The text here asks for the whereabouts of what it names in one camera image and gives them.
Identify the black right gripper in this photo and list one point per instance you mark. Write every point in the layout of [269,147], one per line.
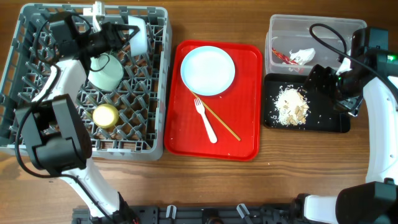
[351,105]

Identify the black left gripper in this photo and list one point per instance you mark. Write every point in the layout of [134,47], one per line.
[113,35]

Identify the light blue bowl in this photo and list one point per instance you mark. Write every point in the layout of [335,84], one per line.
[138,43]

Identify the pale green saucer bowl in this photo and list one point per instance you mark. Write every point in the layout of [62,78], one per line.
[106,72]

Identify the white tissue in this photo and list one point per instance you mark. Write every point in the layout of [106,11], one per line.
[302,56]

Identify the rice and nut scraps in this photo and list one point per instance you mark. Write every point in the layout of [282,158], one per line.
[291,107]

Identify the red snack wrapper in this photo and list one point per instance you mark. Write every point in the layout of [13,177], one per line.
[288,65]

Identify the yellow cup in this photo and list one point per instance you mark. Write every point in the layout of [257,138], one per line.
[105,116]

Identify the white round plate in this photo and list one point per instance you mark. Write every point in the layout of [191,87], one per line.
[207,70]

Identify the wooden chopstick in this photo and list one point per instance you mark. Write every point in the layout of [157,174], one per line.
[217,117]

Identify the white plastic fork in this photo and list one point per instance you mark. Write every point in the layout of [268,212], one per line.
[201,110]

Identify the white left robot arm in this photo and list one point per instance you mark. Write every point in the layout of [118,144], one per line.
[51,139]

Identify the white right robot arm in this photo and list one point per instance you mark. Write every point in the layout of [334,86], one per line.
[372,77]

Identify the grey dishwasher rack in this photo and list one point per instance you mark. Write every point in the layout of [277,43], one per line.
[139,98]

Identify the black plastic tray bin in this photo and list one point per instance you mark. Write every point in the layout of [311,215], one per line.
[321,115]

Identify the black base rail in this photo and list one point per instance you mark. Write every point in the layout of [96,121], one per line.
[273,213]

